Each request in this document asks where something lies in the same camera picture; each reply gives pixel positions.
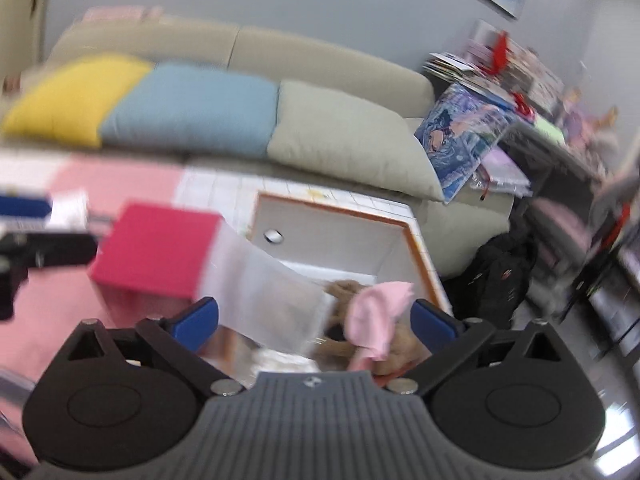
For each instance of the blue printed cushion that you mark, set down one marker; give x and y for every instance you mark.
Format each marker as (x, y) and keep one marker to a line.
(460, 135)

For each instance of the black backpack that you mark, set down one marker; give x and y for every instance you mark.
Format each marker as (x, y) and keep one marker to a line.
(495, 275)

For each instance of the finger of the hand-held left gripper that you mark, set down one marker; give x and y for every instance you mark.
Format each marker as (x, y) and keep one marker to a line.
(25, 207)

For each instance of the stack of books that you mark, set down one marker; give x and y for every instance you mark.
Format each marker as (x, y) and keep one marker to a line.
(500, 70)

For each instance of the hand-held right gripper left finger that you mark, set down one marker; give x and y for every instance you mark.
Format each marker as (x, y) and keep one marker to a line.
(200, 324)

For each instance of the light green paper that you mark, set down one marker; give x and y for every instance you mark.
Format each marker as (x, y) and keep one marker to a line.
(550, 130)

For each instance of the yellow pillow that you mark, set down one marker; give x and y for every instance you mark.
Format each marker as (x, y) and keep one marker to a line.
(65, 100)

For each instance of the pale pink booklet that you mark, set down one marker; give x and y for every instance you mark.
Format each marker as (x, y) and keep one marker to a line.
(500, 172)

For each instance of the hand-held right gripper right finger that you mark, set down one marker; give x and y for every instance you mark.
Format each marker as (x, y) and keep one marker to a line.
(432, 327)

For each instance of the white fluffy cloth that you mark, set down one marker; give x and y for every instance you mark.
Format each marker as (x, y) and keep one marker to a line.
(280, 360)

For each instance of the red box with clear lid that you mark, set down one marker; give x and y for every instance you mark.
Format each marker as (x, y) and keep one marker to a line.
(150, 250)

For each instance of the pink cloth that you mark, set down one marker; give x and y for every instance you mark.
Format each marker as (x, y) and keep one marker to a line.
(375, 315)

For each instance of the white checked lemon blanket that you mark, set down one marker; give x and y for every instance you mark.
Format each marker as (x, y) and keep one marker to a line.
(215, 195)

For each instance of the pink folded blanket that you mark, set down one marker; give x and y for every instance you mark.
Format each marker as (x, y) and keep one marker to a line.
(120, 14)

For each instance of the pink mat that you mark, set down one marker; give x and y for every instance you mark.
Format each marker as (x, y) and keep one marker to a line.
(115, 185)

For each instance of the brown plush toy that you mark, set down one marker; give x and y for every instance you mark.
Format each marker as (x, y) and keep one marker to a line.
(400, 350)

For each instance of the blue pillow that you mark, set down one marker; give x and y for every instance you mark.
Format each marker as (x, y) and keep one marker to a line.
(190, 110)

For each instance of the beige sofa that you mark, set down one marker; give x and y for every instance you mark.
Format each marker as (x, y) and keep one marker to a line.
(300, 55)

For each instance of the grey beige pillow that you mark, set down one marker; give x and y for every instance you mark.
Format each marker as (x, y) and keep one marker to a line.
(350, 135)

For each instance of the orange box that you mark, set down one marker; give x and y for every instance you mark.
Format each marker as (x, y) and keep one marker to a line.
(340, 235)

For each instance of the pink chair cushion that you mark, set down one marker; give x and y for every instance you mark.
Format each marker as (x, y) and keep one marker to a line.
(560, 217)

